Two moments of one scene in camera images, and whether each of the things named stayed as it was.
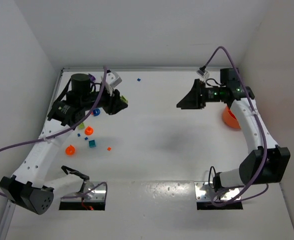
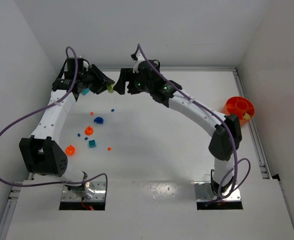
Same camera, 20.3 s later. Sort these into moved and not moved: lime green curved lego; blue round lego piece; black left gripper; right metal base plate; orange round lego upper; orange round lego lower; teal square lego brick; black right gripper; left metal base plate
Moved: black right gripper; blue round lego piece; lime green curved lego; black left gripper
Not moved: orange round lego upper; right metal base plate; teal square lego brick; orange round lego lower; left metal base plate
